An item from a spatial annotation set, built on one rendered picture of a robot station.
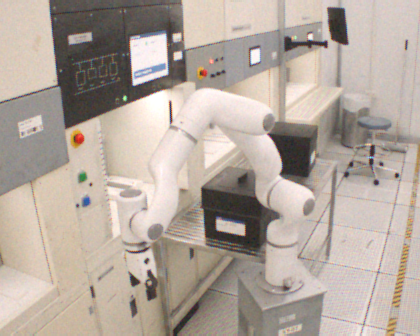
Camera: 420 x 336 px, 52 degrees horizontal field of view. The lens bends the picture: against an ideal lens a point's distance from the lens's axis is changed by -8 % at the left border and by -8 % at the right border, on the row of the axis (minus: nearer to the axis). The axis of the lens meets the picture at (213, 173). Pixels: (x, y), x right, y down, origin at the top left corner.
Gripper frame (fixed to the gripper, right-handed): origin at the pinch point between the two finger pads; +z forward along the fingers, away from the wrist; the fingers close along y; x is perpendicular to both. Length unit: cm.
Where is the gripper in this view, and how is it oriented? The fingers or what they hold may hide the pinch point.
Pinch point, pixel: (143, 289)
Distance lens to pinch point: 139.9
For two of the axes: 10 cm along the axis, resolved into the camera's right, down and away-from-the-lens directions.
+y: -6.3, -2.7, 7.3
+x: -7.8, 2.6, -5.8
